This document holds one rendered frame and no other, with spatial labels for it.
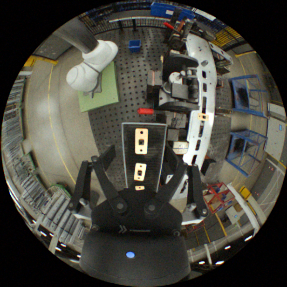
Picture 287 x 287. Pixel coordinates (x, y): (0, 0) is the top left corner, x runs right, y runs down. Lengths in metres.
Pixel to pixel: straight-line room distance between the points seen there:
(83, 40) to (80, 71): 0.20
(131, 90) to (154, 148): 0.58
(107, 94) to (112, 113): 0.17
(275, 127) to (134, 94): 8.20
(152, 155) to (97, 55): 0.58
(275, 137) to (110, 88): 8.46
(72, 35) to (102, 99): 0.54
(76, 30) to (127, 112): 0.69
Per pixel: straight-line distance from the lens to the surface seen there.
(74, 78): 0.59
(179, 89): 0.29
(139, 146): 0.27
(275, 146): 8.28
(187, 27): 0.56
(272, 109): 8.19
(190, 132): 0.50
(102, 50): 0.59
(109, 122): 0.78
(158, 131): 0.26
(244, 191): 7.49
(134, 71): 0.82
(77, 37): 0.51
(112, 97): 0.72
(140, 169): 0.32
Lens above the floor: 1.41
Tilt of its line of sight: 71 degrees down
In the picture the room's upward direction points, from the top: 178 degrees clockwise
